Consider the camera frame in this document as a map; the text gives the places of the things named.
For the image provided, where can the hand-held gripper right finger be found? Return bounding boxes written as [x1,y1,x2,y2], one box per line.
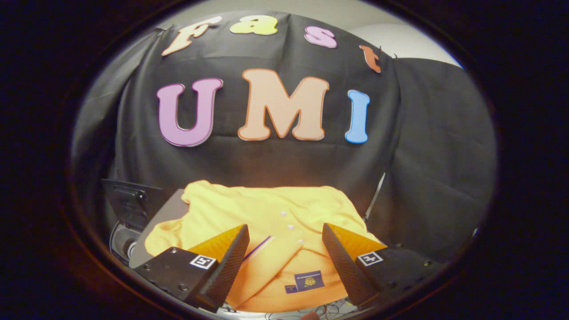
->
[322,223,446,309]

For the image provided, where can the black backdrop cloth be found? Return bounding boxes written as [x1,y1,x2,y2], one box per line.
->
[71,11,497,263]

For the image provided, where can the floor cables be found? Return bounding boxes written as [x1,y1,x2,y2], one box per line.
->
[262,304,358,320]

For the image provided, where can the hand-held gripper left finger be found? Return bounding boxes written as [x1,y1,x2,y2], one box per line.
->
[132,224,250,313]

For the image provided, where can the white cabinet with dark frame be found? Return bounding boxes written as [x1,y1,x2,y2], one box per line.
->
[128,189,189,268]

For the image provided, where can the yellow polo shirt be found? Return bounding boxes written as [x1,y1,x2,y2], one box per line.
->
[144,180,384,313]

